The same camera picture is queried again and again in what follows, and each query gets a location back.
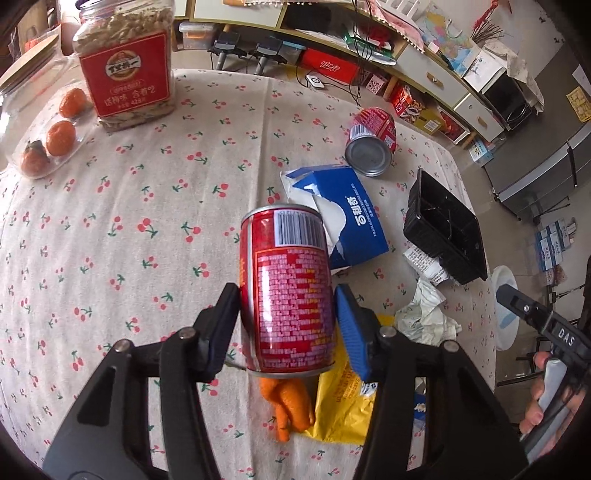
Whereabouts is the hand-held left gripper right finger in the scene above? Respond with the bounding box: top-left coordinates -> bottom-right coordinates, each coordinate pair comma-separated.
333,284 -> 529,480

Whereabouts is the wooden white drawer cabinet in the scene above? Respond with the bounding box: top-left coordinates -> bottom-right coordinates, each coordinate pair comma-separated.
189,0 -> 546,144

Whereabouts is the white paper receipt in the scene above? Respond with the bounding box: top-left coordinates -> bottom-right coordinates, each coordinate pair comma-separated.
404,246 -> 451,284

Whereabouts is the orange tangerine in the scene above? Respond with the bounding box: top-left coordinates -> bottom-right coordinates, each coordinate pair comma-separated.
21,141 -> 51,178
46,121 -> 77,157
60,88 -> 88,118

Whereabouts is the black plastic tray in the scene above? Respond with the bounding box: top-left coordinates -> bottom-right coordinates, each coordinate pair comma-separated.
403,168 -> 489,285

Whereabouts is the torn blue white carton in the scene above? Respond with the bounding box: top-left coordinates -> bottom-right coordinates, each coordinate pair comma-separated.
280,165 -> 390,271

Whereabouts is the red cardboard box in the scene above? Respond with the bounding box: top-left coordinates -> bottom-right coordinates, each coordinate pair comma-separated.
300,48 -> 361,85

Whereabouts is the cherry print tablecloth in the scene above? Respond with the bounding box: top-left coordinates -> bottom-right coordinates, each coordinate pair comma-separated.
0,68 -> 499,480

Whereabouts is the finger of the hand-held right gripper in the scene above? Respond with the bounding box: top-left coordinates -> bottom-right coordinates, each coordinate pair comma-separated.
496,284 -> 550,330

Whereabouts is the red drink can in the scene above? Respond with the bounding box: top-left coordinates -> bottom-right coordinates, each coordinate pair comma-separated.
345,107 -> 398,178
239,204 -> 340,377

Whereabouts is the white snack bag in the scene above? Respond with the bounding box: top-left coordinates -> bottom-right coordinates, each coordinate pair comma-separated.
394,277 -> 462,344

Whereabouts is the yellow plastic packet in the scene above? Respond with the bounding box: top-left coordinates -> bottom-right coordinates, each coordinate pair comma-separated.
305,314 -> 398,446

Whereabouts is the orange carrot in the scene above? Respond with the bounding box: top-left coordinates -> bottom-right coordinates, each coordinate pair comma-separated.
259,376 -> 317,443

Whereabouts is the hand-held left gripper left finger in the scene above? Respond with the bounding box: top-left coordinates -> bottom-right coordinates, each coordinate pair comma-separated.
41,282 -> 241,480

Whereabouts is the white plastic basin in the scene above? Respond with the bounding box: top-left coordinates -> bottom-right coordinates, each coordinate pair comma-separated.
489,266 -> 520,365

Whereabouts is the person's right hand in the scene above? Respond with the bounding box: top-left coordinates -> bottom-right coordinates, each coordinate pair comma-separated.
518,352 -> 591,435

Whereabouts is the clear jar red label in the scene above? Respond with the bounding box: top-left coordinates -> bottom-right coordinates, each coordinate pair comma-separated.
73,0 -> 176,132

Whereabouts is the grey metal refrigerator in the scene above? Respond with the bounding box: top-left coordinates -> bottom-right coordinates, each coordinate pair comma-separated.
484,124 -> 591,223

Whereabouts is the black microwave oven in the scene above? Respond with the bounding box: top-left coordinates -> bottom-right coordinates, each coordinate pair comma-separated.
481,71 -> 537,132

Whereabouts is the glass jar wooden lid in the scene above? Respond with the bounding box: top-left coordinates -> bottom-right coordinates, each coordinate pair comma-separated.
0,32 -> 70,121

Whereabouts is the clear plastic fruit container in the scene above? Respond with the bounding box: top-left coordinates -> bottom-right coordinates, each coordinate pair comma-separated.
0,69 -> 98,181

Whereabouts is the stack of blue white boxes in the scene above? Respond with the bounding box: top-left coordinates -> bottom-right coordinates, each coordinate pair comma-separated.
534,220 -> 579,274

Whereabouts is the colourful printed cardboard box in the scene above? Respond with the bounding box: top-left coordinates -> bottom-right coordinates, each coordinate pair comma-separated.
390,84 -> 429,123

